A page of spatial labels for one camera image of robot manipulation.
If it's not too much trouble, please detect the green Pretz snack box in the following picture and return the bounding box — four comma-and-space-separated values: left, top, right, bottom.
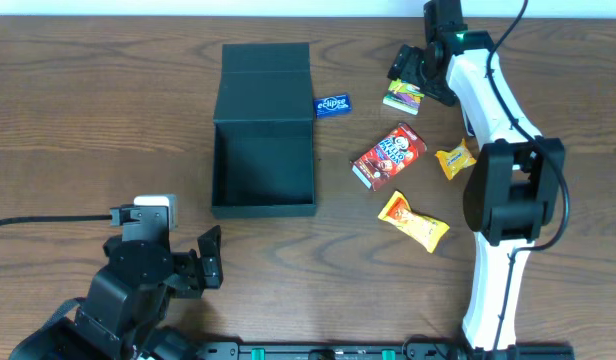
382, 79, 424, 115

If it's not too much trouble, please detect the black gift box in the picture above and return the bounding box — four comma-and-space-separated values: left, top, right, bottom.
211, 43, 316, 219

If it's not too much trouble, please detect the red Hello Panda box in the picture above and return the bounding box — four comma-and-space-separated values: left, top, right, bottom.
352, 123, 427, 191

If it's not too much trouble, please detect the dark blue chocolate bar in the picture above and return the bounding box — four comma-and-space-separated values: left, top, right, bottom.
462, 111, 475, 137

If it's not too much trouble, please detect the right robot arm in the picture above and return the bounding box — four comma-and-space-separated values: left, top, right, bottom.
388, 0, 574, 359

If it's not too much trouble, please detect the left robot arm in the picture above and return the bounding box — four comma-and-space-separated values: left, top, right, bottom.
10, 205, 223, 359

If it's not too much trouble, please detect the blue Eclipse mints tin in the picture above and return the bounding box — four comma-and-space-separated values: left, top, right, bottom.
314, 94, 352, 118

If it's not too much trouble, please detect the small orange snack packet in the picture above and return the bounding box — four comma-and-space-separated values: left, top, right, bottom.
435, 139, 477, 180

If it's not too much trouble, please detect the yellow orange candy packet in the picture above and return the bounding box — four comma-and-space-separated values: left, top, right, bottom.
378, 191, 449, 253

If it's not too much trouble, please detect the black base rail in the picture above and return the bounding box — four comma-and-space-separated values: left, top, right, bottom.
194, 340, 575, 360

